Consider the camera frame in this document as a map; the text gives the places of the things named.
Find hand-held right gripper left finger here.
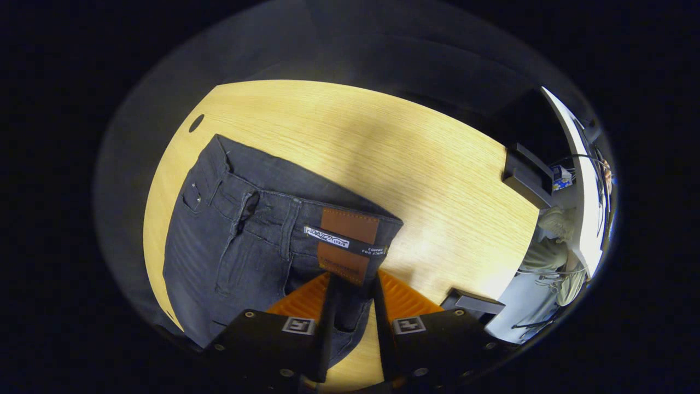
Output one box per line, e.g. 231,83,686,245
205,272,335,386

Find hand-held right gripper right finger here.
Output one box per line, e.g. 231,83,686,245
374,269,517,386

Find dark blue jeans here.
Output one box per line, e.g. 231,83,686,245
162,134,404,368

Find black box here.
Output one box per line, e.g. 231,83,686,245
502,143,554,210

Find small blue box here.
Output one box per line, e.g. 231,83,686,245
552,165,574,191

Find white desk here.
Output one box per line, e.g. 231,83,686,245
540,86,605,277

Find black metal bracket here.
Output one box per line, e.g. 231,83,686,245
440,288,506,323

